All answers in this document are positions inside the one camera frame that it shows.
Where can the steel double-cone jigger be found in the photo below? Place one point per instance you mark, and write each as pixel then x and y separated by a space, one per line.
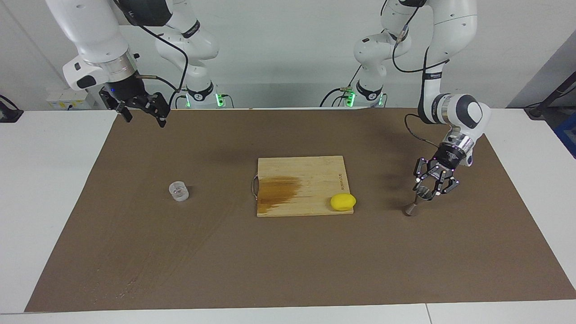
pixel 410 209

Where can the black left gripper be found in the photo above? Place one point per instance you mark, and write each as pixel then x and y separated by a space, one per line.
pixel 450 155

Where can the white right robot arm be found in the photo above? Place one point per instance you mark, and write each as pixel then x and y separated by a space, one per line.
pixel 94 31

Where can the yellow lemon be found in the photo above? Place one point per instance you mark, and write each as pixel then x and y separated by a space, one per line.
pixel 343 202

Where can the white power strip box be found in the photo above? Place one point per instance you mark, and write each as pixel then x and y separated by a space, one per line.
pixel 67 100

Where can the clear plastic cup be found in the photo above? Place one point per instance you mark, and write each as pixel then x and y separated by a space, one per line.
pixel 179 191

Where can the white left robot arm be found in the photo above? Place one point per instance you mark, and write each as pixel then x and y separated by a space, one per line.
pixel 452 27

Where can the blue crate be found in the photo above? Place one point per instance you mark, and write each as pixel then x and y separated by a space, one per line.
pixel 568 132

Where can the black stand leg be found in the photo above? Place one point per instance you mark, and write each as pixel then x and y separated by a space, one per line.
pixel 551 96

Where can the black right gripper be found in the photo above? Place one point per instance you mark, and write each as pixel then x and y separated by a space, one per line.
pixel 128 92

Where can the brown table mat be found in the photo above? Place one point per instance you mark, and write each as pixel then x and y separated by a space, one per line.
pixel 180 261

